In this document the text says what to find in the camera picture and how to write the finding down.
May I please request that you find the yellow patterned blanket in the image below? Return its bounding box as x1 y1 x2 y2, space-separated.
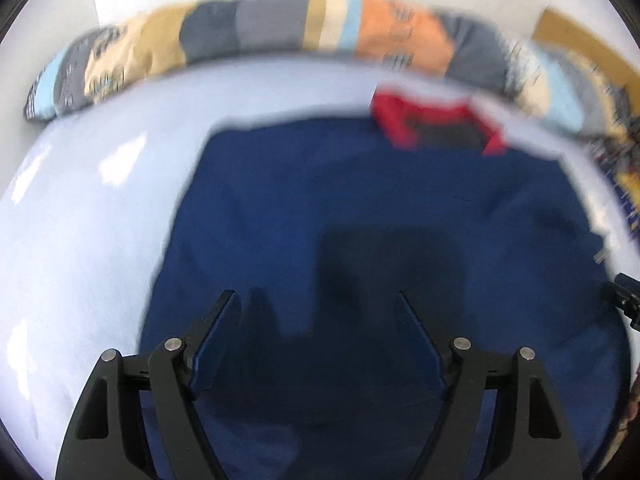
590 110 640 246

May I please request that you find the navy blue jacket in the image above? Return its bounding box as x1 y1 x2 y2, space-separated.
137 87 633 480

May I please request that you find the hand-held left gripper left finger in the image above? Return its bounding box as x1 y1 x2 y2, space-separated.
55 289 242 480

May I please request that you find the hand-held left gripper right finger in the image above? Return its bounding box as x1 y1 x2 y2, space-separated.
397 290 583 480

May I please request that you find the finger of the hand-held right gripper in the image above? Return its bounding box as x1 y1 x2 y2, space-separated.
612 272 640 333

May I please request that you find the light blue cloud bed sheet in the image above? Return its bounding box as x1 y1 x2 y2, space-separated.
0 52 640 480

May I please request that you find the patchwork quilt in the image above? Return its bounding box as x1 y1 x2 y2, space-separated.
22 0 621 141

